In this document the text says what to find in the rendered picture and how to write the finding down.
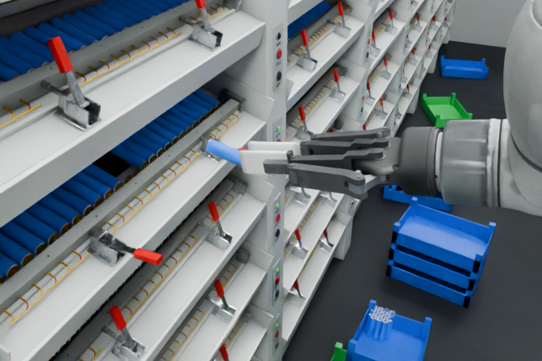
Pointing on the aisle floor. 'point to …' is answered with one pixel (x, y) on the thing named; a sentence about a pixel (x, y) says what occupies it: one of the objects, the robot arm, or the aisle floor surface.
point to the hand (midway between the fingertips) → (271, 157)
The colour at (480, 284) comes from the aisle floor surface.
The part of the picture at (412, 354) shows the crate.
